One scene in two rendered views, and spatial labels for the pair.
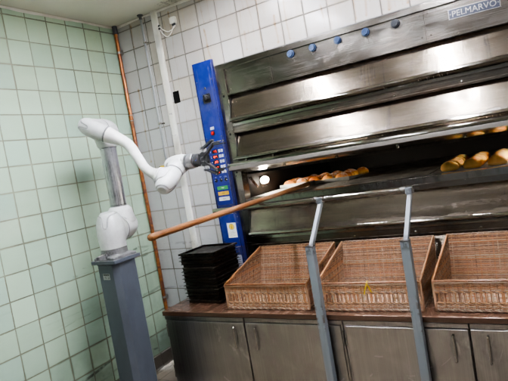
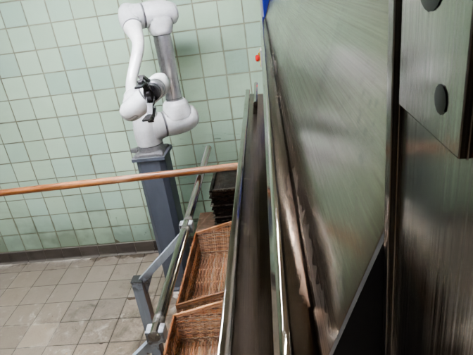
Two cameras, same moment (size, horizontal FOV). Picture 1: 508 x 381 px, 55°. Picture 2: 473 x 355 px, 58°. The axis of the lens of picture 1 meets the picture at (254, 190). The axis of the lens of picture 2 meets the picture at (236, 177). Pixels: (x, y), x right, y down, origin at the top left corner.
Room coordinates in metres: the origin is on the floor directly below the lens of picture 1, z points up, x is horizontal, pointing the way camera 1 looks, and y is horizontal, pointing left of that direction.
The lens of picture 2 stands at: (2.28, -1.57, 1.89)
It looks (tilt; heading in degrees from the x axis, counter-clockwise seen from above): 25 degrees down; 65
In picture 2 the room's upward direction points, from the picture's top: 8 degrees counter-clockwise
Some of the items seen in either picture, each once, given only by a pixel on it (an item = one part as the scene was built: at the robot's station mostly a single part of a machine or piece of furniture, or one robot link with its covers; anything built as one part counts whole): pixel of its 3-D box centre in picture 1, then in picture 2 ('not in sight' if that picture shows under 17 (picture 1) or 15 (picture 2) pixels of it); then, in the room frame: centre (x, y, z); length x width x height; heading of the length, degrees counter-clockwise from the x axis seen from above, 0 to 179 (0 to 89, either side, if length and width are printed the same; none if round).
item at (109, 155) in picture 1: (115, 179); (171, 70); (3.10, 0.86, 1.46); 0.22 x 0.16 x 0.77; 174
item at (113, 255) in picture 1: (112, 253); (148, 148); (2.87, 0.89, 1.03); 0.22 x 0.18 x 0.06; 147
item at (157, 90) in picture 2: (202, 159); (150, 94); (2.79, 0.26, 1.48); 0.09 x 0.07 x 0.08; 59
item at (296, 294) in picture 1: (282, 274); (236, 263); (2.92, -0.08, 0.72); 0.56 x 0.49 x 0.28; 58
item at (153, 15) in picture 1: (181, 169); not in sight; (3.56, 0.50, 1.45); 0.05 x 0.02 x 2.30; 59
